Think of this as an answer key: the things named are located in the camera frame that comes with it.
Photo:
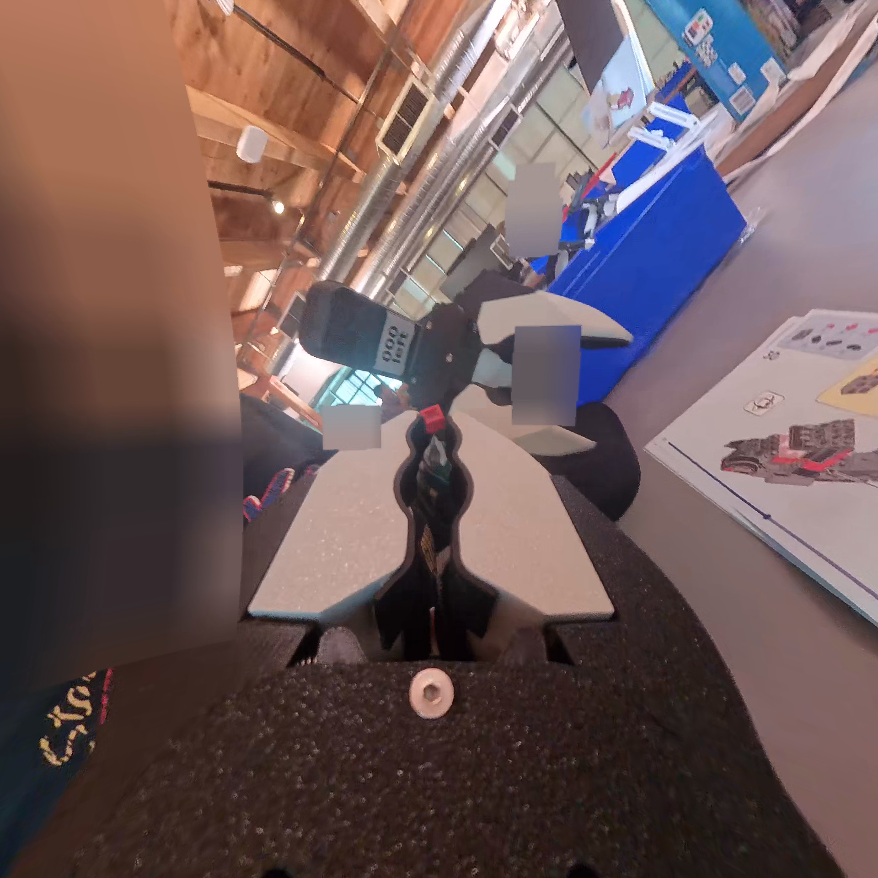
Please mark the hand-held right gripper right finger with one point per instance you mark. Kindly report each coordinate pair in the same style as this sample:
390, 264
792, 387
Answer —
528, 542

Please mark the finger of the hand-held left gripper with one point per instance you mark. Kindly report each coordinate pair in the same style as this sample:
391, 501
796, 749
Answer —
549, 312
490, 377

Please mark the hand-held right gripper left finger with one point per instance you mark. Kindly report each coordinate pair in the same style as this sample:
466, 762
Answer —
329, 542

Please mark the small red toy brick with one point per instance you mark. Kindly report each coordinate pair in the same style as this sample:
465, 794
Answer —
431, 418

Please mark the grey desk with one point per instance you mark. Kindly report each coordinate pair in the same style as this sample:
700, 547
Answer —
789, 651

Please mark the large plain blue box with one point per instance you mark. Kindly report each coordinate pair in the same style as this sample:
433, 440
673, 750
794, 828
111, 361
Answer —
651, 274

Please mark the person's black jacket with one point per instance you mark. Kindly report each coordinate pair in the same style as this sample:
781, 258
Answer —
274, 432

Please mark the white picture board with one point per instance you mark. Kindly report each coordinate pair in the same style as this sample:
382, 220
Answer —
617, 96

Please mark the toy brick instruction booklet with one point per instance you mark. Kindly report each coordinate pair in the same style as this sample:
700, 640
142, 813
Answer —
754, 466

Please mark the white ceiling vent grille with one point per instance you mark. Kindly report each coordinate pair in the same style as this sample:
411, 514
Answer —
405, 116

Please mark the black monitor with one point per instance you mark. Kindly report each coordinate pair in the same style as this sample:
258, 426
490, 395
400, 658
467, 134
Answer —
590, 34

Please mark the white ceiling device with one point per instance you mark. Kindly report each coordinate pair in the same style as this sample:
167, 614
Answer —
252, 144

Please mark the blue printed toy box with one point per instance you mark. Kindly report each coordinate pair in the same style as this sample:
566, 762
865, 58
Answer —
727, 41

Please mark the person's blue printed shirt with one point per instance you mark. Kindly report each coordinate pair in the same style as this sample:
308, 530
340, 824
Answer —
41, 789

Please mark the silver ventilation duct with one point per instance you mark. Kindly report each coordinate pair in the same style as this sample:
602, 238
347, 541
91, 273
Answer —
453, 116

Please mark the white plastic frame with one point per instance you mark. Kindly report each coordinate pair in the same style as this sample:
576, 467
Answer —
669, 116

